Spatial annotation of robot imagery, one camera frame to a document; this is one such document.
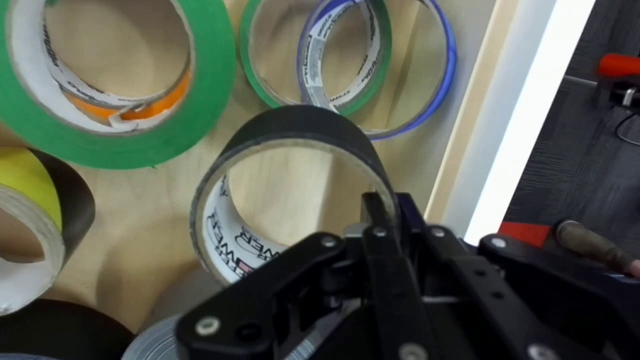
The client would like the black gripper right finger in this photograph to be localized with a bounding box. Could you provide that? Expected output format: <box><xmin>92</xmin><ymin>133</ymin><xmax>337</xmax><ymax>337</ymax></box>
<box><xmin>397</xmin><ymin>192</ymin><xmax>426</xmax><ymax>235</ymax></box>

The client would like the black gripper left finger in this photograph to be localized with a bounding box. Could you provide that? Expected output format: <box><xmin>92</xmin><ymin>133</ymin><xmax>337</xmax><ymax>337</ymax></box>
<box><xmin>361</xmin><ymin>192</ymin><xmax>389</xmax><ymax>235</ymax></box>

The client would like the blue tape roll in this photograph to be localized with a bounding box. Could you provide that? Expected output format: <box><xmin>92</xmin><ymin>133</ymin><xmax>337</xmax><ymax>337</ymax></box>
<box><xmin>296</xmin><ymin>0</ymin><xmax>459</xmax><ymax>140</ymax></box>

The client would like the thin green tape roll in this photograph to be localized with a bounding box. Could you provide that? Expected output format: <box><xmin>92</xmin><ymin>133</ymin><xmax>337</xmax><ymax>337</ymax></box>
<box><xmin>239</xmin><ymin>0</ymin><xmax>393</xmax><ymax>114</ymax></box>

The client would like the white wooden open drawer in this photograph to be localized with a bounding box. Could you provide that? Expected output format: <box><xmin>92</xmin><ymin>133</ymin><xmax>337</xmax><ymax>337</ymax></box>
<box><xmin>0</xmin><ymin>0</ymin><xmax>598</xmax><ymax>337</ymax></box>

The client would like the orange tape roll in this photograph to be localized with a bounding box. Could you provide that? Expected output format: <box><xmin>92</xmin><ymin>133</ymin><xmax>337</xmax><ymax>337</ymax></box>
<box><xmin>64</xmin><ymin>70</ymin><xmax>193</xmax><ymax>124</ymax></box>

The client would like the yellow black tape roll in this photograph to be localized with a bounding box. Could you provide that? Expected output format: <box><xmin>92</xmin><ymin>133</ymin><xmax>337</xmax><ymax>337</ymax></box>
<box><xmin>0</xmin><ymin>146</ymin><xmax>96</xmax><ymax>317</ymax></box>

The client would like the large black tape roll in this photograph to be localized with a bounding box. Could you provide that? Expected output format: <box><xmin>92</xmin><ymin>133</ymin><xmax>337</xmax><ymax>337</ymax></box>
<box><xmin>0</xmin><ymin>300</ymin><xmax>135</xmax><ymax>360</ymax></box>

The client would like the silver duct tape roll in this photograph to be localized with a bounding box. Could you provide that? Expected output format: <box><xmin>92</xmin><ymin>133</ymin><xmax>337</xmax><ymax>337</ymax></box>
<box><xmin>122</xmin><ymin>302</ymin><xmax>355</xmax><ymax>360</ymax></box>

